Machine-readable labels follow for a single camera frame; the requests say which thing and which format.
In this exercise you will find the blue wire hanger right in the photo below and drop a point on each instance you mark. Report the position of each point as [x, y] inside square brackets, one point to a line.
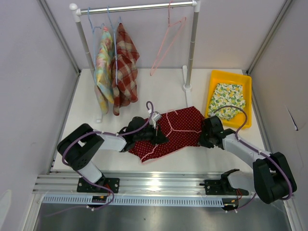
[115, 49]

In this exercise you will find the blue wire hanger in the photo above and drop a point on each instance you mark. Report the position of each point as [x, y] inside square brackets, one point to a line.
[94, 41]
[115, 49]

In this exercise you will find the blue wire hanger left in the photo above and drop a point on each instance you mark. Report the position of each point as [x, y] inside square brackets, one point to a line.
[94, 41]

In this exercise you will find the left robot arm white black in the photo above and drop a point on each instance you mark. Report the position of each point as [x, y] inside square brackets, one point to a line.
[80, 146]

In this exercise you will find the clothes rack metal white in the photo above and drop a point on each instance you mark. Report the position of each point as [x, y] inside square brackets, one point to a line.
[186, 69]

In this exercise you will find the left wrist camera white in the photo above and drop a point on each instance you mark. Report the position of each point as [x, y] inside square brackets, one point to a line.
[155, 117]

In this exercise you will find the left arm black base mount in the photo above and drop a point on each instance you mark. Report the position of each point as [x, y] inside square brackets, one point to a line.
[110, 183]

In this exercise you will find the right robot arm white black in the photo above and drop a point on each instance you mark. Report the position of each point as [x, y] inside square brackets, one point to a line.
[271, 177]

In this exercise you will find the yellow plastic tray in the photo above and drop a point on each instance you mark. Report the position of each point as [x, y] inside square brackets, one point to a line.
[244, 117]

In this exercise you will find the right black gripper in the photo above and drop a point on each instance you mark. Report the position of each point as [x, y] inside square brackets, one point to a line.
[202, 142]

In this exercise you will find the white slotted cable duct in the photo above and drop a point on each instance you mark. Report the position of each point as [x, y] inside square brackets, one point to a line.
[134, 200]

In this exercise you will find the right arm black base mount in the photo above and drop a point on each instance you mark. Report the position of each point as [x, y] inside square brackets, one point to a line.
[221, 187]

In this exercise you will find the red polka dot skirt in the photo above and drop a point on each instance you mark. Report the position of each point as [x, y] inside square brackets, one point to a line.
[173, 134]

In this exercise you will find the lemon print cloth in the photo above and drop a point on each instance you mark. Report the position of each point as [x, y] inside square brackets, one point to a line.
[226, 100]

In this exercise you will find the red plaid garment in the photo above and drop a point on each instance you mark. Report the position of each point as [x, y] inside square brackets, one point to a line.
[124, 71]

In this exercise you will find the pastel floral garment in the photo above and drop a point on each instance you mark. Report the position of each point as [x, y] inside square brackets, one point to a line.
[103, 71]

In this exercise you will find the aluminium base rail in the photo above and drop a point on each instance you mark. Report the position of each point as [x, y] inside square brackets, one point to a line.
[161, 184]

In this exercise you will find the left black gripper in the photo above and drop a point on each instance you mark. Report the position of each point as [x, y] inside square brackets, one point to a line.
[157, 135]

